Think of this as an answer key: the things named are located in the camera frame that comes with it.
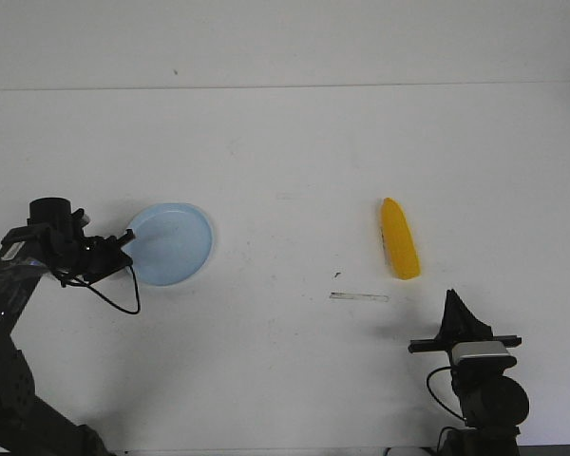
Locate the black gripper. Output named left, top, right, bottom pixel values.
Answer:
left=46, top=229, right=135, bottom=285
left=408, top=288, right=523, bottom=355

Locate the light blue round plate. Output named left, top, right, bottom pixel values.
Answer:
left=123, top=202, right=216, bottom=287

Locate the yellow toy corn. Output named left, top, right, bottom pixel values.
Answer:
left=380, top=198, right=421, bottom=280

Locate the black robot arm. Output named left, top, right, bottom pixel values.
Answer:
left=0, top=198, right=135, bottom=455
left=408, top=289, right=530, bottom=455

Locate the clear tape strip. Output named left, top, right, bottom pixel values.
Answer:
left=329, top=292, right=390, bottom=302

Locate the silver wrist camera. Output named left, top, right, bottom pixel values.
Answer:
left=450, top=341, right=517, bottom=369

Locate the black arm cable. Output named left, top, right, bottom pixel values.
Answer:
left=426, top=364, right=466, bottom=452
left=59, top=263, right=142, bottom=315

